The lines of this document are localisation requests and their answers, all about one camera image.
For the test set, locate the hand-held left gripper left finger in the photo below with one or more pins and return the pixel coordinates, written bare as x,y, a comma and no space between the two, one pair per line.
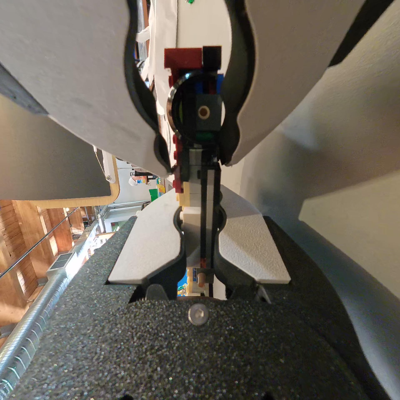
147,243

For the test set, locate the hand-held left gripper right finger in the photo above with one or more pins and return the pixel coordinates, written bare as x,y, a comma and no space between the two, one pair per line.
253,247

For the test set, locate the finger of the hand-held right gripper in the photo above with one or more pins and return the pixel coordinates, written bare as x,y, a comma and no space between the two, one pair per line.
290,56
68,62

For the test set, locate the toy brick model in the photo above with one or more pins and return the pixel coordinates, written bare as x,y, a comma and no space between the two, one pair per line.
204,112

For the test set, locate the green box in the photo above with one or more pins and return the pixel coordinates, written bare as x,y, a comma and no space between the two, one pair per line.
153,194

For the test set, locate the dark grey wood-edged table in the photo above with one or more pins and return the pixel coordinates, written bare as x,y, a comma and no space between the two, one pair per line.
50,162

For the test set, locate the metal vent grille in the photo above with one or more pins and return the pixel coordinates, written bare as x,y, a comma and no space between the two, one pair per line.
61,261

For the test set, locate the spiral metal air duct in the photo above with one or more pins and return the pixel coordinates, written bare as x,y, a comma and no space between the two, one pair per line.
34,322

